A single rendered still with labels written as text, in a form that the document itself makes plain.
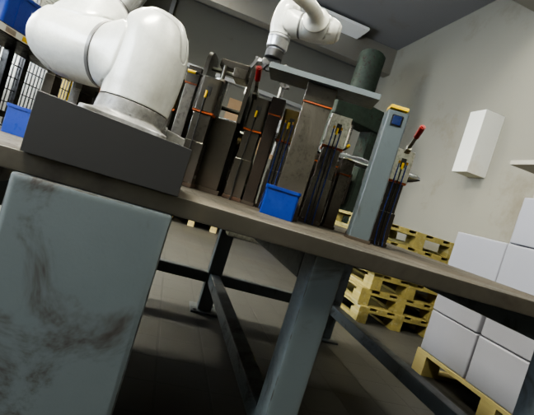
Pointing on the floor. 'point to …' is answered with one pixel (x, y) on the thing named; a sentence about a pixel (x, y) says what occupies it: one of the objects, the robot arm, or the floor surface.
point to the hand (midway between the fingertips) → (260, 97)
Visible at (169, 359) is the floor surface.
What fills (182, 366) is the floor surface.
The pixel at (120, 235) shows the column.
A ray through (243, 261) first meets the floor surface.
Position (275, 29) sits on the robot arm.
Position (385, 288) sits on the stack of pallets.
